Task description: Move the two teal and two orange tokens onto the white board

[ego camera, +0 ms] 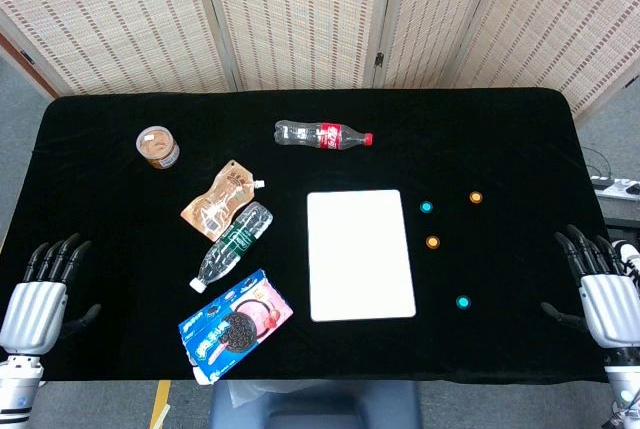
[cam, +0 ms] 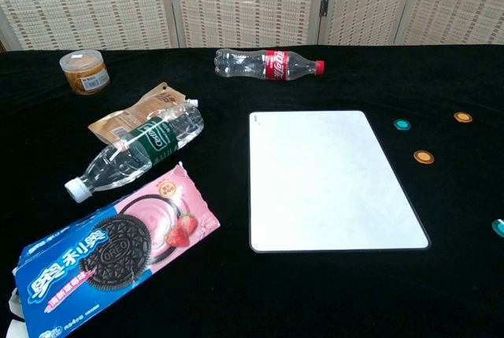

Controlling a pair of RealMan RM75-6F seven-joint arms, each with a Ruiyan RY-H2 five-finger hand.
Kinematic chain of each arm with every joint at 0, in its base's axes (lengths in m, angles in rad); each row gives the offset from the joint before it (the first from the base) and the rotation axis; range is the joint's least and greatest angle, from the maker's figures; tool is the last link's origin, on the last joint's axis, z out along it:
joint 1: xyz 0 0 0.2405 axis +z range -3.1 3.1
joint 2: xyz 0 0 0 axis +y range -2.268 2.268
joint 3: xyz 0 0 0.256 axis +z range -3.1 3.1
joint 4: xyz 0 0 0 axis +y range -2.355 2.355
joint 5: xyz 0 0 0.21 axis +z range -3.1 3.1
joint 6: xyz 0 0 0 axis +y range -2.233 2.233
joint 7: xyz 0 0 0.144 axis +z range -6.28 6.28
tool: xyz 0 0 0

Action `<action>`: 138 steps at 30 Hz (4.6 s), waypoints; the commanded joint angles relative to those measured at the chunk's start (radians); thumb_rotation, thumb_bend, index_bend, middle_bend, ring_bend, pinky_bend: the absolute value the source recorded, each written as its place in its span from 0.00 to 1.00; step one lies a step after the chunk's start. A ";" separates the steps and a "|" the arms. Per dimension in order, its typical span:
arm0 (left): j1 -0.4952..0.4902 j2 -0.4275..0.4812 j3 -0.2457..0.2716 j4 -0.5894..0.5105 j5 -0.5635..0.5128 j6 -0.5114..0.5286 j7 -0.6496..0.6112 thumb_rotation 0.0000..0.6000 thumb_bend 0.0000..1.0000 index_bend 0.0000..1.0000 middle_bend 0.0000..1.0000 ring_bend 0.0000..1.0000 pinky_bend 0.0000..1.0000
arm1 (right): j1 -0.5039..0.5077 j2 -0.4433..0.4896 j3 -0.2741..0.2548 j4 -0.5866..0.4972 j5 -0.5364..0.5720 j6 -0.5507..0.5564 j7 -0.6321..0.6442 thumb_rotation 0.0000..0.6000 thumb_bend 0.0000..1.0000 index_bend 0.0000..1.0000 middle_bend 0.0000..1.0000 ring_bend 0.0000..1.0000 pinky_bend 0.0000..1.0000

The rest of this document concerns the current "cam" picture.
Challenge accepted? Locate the white rectangular board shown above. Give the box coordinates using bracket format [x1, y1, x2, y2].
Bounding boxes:
[248, 110, 431, 254]

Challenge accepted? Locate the empty red-label cola bottle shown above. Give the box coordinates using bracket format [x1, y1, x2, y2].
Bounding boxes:
[214, 48, 326, 81]

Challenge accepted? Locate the clear green-label water bottle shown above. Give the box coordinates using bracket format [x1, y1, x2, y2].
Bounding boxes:
[64, 102, 206, 203]

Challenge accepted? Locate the brown spouted drink pouch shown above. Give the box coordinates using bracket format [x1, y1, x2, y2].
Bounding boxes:
[87, 82, 199, 144]

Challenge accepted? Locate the woven bamboo folding screen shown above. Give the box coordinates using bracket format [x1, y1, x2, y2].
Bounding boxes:
[0, 0, 504, 52]

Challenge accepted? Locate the black velvet tablecloth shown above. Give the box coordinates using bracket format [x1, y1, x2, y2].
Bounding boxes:
[0, 44, 504, 338]

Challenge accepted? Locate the blue pink Oreo box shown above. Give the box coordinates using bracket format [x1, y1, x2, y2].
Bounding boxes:
[6, 162, 221, 338]

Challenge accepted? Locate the clear plastic snack jar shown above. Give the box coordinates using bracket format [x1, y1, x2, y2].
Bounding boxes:
[59, 49, 111, 96]

